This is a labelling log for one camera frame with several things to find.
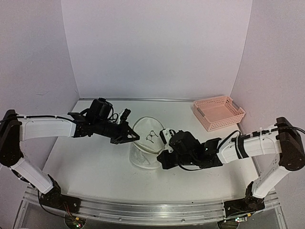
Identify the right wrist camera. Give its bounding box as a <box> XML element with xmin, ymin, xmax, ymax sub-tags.
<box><xmin>160</xmin><ymin>128</ymin><xmax>176</xmax><ymax>153</ymax></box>

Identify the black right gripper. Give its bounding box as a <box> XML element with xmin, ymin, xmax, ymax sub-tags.
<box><xmin>158</xmin><ymin>150</ymin><xmax>197</xmax><ymax>170</ymax></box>

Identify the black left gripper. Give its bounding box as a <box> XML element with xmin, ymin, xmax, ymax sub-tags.
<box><xmin>94</xmin><ymin>118</ymin><xmax>140</xmax><ymax>145</ymax></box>

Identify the aluminium front rail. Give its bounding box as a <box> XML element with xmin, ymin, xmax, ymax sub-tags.
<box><xmin>12</xmin><ymin>186</ymin><xmax>287</xmax><ymax>229</ymax></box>

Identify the pink plastic basket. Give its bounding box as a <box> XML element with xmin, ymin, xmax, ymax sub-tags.
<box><xmin>193</xmin><ymin>96</ymin><xmax>246</xmax><ymax>132</ymax></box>

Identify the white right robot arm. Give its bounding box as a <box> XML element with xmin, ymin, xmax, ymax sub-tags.
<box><xmin>157</xmin><ymin>117</ymin><xmax>305</xmax><ymax>211</ymax></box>

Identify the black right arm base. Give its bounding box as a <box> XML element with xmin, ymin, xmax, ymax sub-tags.
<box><xmin>224</xmin><ymin>181</ymin><xmax>265</xmax><ymax>219</ymax></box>

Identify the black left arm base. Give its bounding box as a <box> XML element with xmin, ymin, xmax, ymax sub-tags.
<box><xmin>39</xmin><ymin>175</ymin><xmax>81</xmax><ymax>213</ymax></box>

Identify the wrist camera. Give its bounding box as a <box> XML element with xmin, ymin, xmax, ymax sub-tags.
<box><xmin>118</xmin><ymin>108</ymin><xmax>131</xmax><ymax>124</ymax></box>
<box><xmin>160</xmin><ymin>128</ymin><xmax>176</xmax><ymax>153</ymax></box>

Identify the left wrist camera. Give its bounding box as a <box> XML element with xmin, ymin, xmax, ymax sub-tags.
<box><xmin>118</xmin><ymin>108</ymin><xmax>131</xmax><ymax>124</ymax></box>

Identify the white mesh laundry bag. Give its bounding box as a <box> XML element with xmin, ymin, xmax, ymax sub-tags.
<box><xmin>129</xmin><ymin>116</ymin><xmax>165</xmax><ymax>169</ymax></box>

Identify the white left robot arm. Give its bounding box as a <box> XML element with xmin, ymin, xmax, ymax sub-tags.
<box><xmin>0</xmin><ymin>98</ymin><xmax>140</xmax><ymax>208</ymax></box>

